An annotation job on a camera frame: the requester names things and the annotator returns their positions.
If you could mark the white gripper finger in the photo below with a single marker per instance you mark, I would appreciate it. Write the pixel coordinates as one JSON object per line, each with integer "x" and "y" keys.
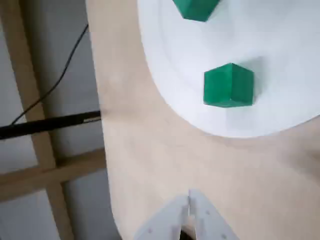
{"x": 165, "y": 220}
{"x": 212, "y": 225}

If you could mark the green cube block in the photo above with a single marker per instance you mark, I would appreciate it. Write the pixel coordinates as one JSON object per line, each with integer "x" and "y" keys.
{"x": 228, "y": 86}
{"x": 195, "y": 8}

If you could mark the white paper plate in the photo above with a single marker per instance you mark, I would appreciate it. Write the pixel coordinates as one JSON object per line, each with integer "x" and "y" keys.
{"x": 250, "y": 45}

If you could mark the black bar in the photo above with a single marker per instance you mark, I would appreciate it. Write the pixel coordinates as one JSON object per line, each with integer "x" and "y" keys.
{"x": 37, "y": 125}

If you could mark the light wooden frame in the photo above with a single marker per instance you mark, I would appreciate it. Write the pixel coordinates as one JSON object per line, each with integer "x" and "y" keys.
{"x": 46, "y": 162}

